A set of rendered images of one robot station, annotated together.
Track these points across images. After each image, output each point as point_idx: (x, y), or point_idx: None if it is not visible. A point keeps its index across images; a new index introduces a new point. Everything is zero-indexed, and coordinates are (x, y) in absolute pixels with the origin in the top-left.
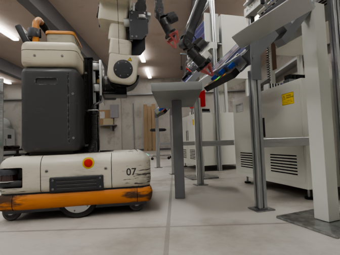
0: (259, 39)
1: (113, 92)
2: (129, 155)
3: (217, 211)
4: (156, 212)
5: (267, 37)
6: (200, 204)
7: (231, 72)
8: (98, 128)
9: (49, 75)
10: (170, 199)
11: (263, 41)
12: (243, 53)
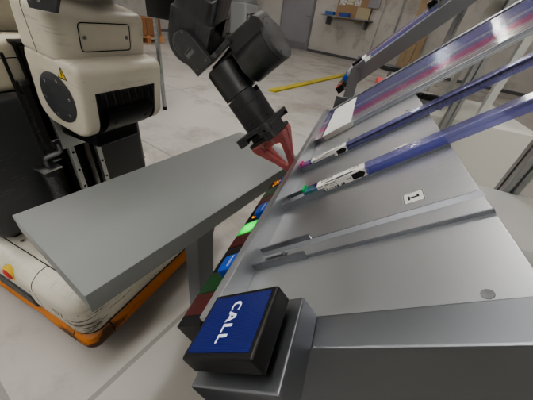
0: (358, 354)
1: (78, 136)
2: (53, 294)
3: None
4: (105, 361)
5: (475, 383)
6: (185, 374)
7: (182, 328)
8: (94, 178)
9: None
10: (184, 314)
11: (390, 380)
12: (298, 258)
